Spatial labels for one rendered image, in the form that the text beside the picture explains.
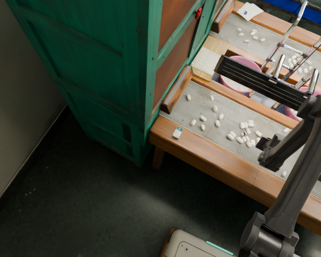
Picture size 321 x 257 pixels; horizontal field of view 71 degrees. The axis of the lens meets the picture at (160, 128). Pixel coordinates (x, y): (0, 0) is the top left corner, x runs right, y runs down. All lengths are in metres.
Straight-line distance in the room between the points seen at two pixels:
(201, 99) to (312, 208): 0.77
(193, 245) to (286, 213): 1.03
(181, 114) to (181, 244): 0.82
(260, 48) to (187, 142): 0.87
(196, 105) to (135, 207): 0.96
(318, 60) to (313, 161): 1.31
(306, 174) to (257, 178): 0.63
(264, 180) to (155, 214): 0.92
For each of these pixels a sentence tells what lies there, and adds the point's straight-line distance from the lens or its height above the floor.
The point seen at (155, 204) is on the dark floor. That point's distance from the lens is 1.86.
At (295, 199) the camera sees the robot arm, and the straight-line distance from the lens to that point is 0.64.
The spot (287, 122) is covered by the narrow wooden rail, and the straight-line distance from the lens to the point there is 1.45.
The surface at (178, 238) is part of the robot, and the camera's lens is 1.59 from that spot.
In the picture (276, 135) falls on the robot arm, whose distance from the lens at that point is 1.06.
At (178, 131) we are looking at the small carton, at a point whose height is 0.78.
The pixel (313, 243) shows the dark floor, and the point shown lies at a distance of 2.28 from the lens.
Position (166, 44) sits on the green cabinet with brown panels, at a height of 1.27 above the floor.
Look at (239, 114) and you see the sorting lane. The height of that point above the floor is 0.74.
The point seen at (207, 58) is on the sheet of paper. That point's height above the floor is 0.78.
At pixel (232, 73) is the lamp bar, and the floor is 1.07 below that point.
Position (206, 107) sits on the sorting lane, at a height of 0.74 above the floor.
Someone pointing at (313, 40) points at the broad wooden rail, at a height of 0.76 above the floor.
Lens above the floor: 1.85
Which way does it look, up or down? 66 degrees down
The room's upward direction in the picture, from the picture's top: 11 degrees clockwise
